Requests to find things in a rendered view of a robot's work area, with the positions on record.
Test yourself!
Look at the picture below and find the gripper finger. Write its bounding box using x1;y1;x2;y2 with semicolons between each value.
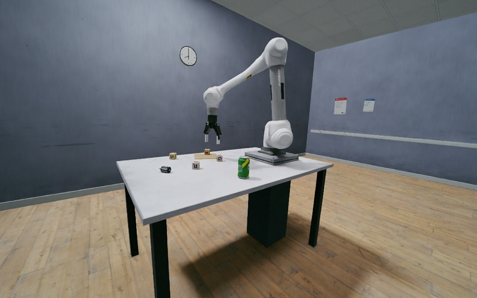
211;123;222;144
204;123;211;142

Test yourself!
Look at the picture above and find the tan flat mat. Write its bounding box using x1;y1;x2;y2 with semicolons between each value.
194;154;217;159

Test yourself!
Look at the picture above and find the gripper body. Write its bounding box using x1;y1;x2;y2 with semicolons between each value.
208;115;217;127

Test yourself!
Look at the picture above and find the green and yellow drink can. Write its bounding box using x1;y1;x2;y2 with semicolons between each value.
238;156;250;179

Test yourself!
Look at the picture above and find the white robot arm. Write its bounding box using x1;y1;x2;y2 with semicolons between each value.
203;38;293;156

